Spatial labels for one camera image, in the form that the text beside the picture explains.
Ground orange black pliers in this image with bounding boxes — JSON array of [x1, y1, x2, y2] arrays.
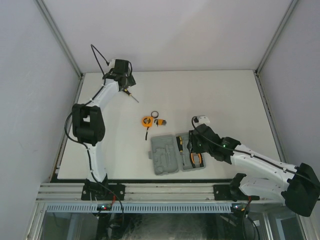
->
[[189, 153, 204, 169]]

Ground long black yellow screwdriver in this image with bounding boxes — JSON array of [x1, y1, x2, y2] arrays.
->
[[176, 136, 185, 166]]

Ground short yellow black screwdriver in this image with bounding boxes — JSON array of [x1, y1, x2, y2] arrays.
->
[[123, 89, 139, 103]]

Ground grey plastic tool case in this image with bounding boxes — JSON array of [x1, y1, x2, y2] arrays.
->
[[148, 132, 206, 176]]

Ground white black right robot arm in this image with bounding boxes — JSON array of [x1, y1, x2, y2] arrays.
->
[[188, 122, 320, 217]]

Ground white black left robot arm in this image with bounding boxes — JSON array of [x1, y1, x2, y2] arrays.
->
[[71, 58, 136, 200]]

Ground orange hex key set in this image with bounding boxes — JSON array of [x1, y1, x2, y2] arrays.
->
[[154, 118, 167, 126]]

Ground black electrical tape roll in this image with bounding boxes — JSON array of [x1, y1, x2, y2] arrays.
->
[[150, 110, 159, 119]]

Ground orange tape measure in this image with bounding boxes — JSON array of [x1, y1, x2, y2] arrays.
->
[[141, 116, 154, 140]]

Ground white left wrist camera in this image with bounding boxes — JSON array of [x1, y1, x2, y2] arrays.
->
[[108, 58, 117, 69]]

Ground black left camera cable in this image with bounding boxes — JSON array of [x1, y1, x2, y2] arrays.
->
[[63, 44, 125, 213]]

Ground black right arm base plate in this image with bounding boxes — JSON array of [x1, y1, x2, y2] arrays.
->
[[213, 184, 249, 202]]

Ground left aluminium frame post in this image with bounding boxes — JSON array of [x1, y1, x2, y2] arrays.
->
[[34, 0, 83, 79]]

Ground aluminium frame post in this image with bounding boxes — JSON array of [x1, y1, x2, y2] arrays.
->
[[255, 0, 301, 75], [34, 0, 83, 79]]

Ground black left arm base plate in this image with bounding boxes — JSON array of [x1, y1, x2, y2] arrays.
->
[[81, 179, 126, 201]]

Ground aluminium front rail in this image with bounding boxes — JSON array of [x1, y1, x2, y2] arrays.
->
[[34, 181, 309, 203]]

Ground right aluminium frame post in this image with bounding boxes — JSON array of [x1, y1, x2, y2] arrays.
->
[[255, 0, 301, 75]]

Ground grey slotted cable duct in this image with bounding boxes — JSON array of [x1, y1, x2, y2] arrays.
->
[[46, 202, 233, 214]]

